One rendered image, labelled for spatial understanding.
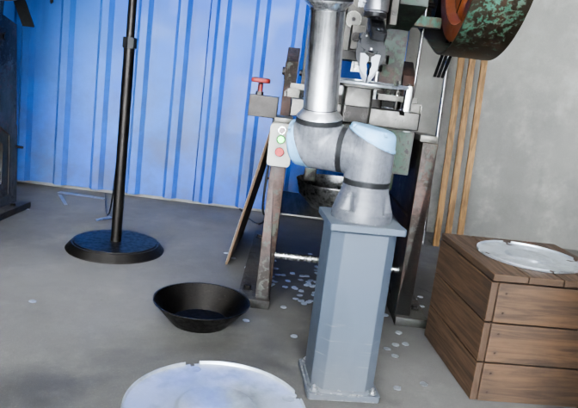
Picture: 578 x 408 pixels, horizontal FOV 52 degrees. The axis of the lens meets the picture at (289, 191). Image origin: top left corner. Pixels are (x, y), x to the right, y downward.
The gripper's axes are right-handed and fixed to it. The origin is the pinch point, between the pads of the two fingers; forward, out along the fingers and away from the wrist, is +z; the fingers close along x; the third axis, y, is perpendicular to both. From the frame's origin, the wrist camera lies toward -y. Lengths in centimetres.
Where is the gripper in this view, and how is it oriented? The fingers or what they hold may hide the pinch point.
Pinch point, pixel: (366, 78)
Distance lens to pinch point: 188.2
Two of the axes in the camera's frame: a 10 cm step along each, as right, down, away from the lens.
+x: -9.9, -1.2, -0.1
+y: 0.1, -1.8, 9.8
